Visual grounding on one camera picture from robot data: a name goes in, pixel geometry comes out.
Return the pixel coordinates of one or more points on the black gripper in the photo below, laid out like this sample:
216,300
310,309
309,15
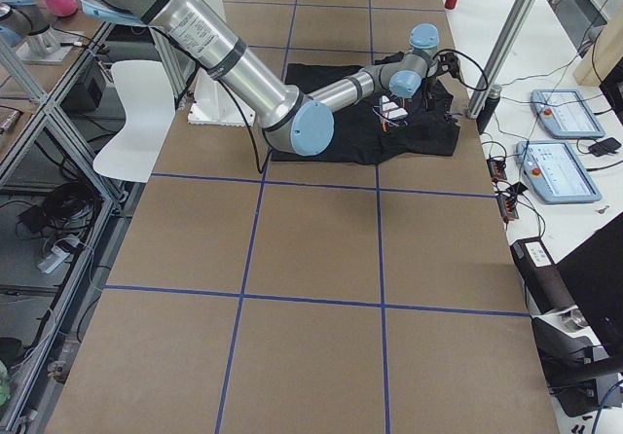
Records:
429,86

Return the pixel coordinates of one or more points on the black graphic t-shirt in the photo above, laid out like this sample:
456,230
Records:
381,127

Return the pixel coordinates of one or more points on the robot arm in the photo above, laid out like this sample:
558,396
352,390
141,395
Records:
291,121

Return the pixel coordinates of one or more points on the upper teach pendant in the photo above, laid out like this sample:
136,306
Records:
565,114

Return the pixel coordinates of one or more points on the teach pendant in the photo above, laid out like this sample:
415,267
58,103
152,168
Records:
565,114
555,173

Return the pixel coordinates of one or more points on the lower teach pendant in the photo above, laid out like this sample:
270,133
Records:
555,173

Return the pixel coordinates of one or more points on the black box printer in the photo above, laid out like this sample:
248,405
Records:
541,275

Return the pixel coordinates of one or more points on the black monitor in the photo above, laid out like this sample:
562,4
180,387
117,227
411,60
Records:
592,273

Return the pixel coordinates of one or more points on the white power strip on floor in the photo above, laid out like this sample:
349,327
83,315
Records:
59,252

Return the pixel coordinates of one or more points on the aluminium frame post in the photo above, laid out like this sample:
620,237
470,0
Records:
503,44

